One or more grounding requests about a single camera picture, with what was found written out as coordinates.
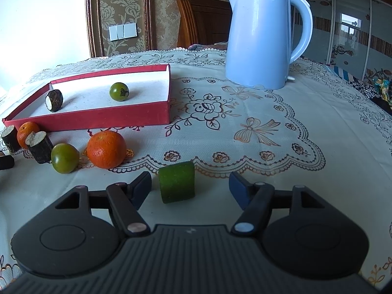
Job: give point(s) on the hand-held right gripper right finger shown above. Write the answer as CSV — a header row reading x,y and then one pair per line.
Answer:
x,y
239,190

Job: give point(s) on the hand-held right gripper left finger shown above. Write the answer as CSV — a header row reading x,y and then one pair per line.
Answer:
x,y
141,187

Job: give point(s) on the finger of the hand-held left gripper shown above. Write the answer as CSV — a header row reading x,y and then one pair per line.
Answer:
x,y
6,162

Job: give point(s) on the dark sugarcane piece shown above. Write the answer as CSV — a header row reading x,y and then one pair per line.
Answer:
x,y
10,141
41,150

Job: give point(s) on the small orange mandarin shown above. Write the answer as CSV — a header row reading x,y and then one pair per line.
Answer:
x,y
24,134

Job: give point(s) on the green cucumber chunk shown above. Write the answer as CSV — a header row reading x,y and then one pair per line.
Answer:
x,y
177,183

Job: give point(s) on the yellowish green tomato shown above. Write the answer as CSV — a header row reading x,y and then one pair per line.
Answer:
x,y
65,158

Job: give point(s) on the red shallow cardboard box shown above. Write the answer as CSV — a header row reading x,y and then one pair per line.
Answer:
x,y
107,118

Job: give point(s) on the large orange mandarin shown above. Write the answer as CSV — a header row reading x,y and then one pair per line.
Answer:
x,y
106,149

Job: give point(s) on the dark water chestnut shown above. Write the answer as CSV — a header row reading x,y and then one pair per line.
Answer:
x,y
56,99

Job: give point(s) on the pink blanket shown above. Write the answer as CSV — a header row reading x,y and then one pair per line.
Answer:
x,y
208,46

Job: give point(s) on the light blue electric kettle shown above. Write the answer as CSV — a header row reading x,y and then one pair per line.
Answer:
x,y
257,43

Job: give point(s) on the striped bedding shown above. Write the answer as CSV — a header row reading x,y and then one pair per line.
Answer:
x,y
346,76

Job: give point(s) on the colourful patterned cloth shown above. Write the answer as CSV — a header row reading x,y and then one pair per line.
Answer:
x,y
382,92

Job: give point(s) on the floral sliding door wardrobe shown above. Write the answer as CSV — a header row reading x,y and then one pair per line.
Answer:
x,y
346,21

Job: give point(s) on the white wall light switch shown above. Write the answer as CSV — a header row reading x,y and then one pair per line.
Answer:
x,y
123,32

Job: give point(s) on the brown wall moulding frame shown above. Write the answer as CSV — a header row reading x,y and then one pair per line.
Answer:
x,y
93,15

